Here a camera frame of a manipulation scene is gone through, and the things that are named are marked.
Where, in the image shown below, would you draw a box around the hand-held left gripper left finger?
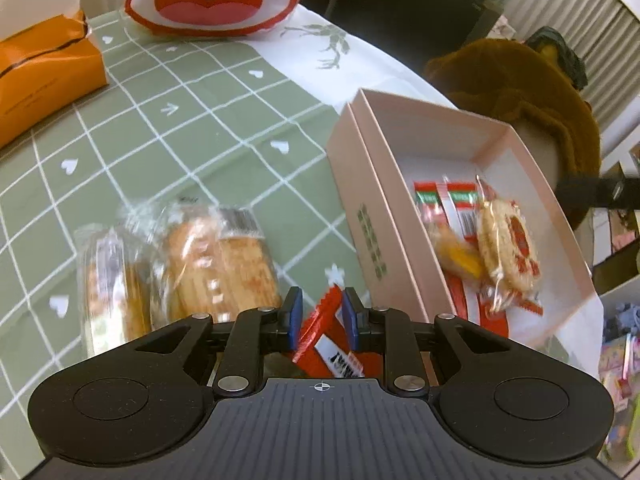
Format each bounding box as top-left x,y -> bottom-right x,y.
135,286 -> 304,396

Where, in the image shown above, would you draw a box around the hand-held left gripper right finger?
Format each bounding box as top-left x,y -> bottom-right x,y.
341,286 -> 508,396

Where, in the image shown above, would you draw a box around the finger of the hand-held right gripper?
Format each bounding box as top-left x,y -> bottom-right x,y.
556,172 -> 640,212

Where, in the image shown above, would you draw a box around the red white label snack packet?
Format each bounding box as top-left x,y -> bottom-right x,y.
291,285 -> 368,380

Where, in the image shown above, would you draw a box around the clear rice cracker packet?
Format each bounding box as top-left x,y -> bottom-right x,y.
150,202 -> 281,323

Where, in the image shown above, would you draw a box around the round red print cracker packet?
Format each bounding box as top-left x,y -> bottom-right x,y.
474,175 -> 545,316

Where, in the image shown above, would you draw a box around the small yellow cake packet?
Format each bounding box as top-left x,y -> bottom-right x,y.
431,221 -> 487,281

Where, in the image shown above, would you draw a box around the clear red-ended wafer packet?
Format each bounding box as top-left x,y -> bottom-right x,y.
446,272 -> 512,338

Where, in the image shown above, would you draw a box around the pink cardboard box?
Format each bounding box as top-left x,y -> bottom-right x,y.
326,88 -> 596,356

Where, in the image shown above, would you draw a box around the green print cracker packet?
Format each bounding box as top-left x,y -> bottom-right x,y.
75,225 -> 156,356

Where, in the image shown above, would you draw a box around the brown fleece blanket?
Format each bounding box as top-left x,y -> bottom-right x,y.
424,37 -> 603,226

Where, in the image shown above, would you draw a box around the dark green cloth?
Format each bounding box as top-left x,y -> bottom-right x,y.
525,25 -> 588,92

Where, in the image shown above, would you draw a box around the grey curtain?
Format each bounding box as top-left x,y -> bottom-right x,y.
500,0 -> 640,131

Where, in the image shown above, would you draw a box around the colourful toy boxes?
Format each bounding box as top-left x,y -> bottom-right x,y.
597,305 -> 640,466

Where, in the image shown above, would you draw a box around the red white bunny bag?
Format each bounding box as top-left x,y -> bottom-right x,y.
124,0 -> 306,41

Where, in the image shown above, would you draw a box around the orange tissue box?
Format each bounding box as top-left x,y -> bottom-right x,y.
0,9 -> 108,148

